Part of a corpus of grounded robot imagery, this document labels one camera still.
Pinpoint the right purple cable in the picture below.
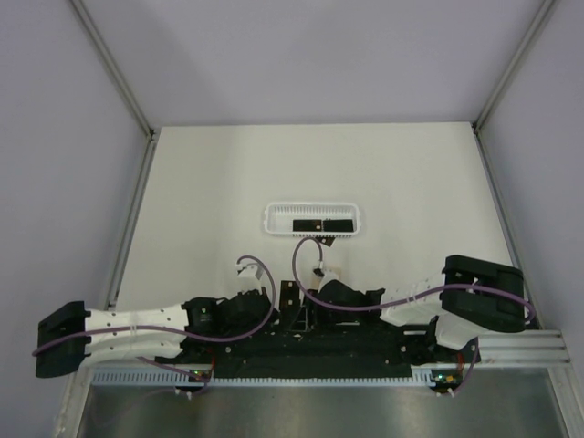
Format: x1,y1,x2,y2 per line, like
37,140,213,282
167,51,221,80
291,235,537,396

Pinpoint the black card in basket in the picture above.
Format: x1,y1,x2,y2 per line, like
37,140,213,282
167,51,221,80
293,219,322,233
322,219,355,234

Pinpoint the purple cable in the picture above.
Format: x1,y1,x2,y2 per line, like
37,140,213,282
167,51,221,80
30,254,276,396
291,235,537,396

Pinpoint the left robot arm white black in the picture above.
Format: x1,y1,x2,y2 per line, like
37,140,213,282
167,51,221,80
33,287,277,379

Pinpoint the white slotted cable duct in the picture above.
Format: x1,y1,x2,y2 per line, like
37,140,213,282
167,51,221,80
91,366,446,389

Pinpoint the left aluminium frame post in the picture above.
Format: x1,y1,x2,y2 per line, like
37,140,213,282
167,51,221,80
67,0,155,140

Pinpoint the black card in basket left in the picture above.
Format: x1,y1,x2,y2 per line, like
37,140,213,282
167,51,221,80
293,219,322,233

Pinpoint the right aluminium frame post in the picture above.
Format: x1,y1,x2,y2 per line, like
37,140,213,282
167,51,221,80
472,0,561,133

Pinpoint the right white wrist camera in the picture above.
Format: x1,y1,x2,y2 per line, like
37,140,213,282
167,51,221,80
312,262,340,285

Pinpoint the black card in basket right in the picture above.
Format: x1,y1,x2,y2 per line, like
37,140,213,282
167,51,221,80
322,219,355,234

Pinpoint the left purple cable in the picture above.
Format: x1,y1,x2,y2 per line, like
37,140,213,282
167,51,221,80
30,254,276,396

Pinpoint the beige card holder wallet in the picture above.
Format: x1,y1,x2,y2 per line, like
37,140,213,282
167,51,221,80
309,263,341,290

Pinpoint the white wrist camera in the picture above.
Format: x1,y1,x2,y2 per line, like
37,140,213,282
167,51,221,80
236,262,265,293
312,262,340,285

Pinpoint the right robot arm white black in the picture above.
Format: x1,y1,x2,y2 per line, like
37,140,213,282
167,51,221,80
313,255,536,361

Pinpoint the white plastic basket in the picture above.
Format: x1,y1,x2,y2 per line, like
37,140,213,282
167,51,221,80
264,202,361,238

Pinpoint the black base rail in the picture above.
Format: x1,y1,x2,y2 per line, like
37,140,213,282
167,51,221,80
155,323,474,380

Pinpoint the aluminium frame post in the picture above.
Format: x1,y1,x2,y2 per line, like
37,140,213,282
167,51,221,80
472,0,561,133
67,0,155,140

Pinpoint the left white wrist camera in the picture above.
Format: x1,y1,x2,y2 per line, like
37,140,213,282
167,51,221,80
236,262,265,293

